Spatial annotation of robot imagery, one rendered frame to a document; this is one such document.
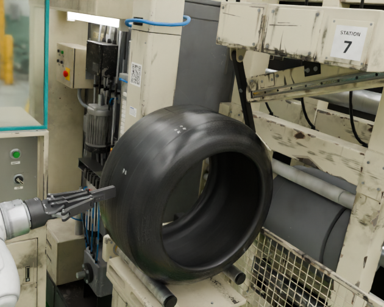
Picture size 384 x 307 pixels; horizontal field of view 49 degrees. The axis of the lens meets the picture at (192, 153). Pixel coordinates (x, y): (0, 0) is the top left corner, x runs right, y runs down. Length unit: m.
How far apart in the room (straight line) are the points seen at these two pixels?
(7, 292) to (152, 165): 0.46
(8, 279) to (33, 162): 0.78
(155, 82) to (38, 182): 0.61
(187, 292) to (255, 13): 0.96
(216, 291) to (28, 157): 0.84
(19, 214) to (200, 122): 0.53
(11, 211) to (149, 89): 0.61
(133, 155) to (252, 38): 0.54
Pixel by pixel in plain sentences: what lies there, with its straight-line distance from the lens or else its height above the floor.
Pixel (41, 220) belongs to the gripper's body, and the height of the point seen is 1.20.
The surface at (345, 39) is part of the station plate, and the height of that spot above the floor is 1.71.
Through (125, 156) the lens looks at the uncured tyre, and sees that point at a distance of 1.21.
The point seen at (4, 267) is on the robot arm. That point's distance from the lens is 0.96.
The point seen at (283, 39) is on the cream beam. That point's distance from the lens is 1.29.
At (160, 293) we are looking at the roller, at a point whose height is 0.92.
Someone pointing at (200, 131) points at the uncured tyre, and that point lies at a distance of 1.16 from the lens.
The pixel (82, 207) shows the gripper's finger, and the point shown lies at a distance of 1.12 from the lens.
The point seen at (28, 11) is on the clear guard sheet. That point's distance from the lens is 1.54.
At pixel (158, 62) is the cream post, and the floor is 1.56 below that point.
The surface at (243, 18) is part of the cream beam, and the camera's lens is 1.43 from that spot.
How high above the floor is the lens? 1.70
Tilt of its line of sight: 17 degrees down
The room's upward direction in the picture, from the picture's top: 7 degrees clockwise
